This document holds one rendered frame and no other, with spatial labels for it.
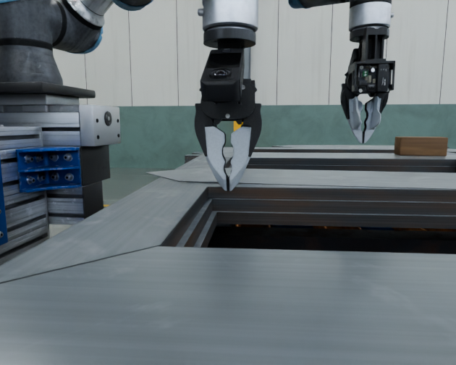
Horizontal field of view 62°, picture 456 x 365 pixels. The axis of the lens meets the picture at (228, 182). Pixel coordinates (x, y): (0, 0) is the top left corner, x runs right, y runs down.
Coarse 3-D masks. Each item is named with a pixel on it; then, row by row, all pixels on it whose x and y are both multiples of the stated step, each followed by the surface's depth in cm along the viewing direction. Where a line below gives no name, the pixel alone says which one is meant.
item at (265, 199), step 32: (256, 160) 97; (288, 160) 96; (320, 160) 96; (352, 160) 95; (384, 160) 94; (416, 160) 94; (448, 160) 93; (224, 192) 53; (256, 192) 53; (288, 192) 53; (320, 192) 52; (352, 192) 52; (384, 192) 52; (416, 192) 51; (448, 192) 51; (192, 224) 40; (256, 224) 52; (288, 224) 52; (320, 224) 52; (352, 224) 51; (384, 224) 51; (416, 224) 50; (448, 224) 50
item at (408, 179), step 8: (392, 176) 63; (400, 176) 63; (408, 176) 63; (416, 176) 63; (424, 176) 63; (432, 176) 63; (400, 184) 55; (408, 184) 55; (416, 184) 55; (424, 184) 55; (432, 184) 55; (440, 184) 55; (448, 184) 55
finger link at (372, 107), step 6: (366, 102) 76; (372, 102) 75; (378, 102) 73; (366, 108) 75; (372, 108) 75; (378, 108) 73; (366, 114) 77; (372, 114) 75; (378, 114) 72; (366, 120) 76; (372, 120) 75; (378, 120) 72; (366, 126) 76; (372, 126) 75; (366, 132) 76; (372, 132) 76; (366, 138) 76
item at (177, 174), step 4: (196, 168) 73; (200, 168) 73; (164, 172) 67; (168, 172) 67; (172, 172) 67; (176, 172) 67; (180, 172) 67; (184, 172) 67; (188, 172) 67; (192, 172) 67; (160, 176) 62; (164, 176) 62; (168, 176) 62; (172, 176) 62; (176, 176) 62; (180, 176) 62; (184, 176) 62; (188, 176) 62; (176, 180) 58
